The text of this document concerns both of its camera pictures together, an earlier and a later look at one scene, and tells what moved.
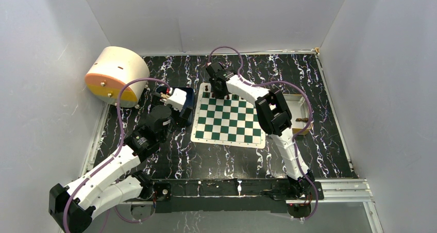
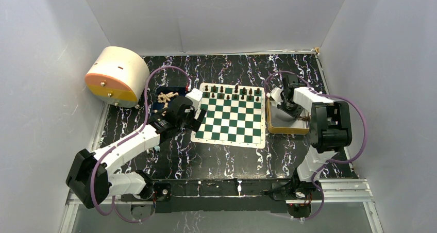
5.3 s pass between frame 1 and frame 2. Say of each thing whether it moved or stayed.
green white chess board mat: stayed
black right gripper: moved
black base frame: stayed
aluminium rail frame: stayed
